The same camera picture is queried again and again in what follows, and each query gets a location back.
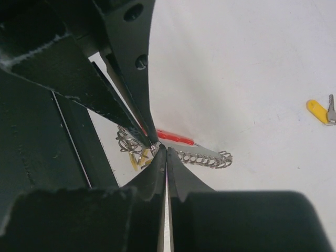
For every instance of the red grey carabiner keyring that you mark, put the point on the red grey carabiner keyring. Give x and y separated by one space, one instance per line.
188 151

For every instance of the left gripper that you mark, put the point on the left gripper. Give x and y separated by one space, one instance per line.
38 44

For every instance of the key with yellow tag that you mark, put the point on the key with yellow tag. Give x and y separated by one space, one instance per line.
325 116

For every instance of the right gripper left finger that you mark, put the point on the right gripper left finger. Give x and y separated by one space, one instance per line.
129 218

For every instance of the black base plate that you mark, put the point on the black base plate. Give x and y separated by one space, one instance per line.
47 142

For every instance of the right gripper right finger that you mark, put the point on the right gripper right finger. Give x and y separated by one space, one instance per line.
203 219

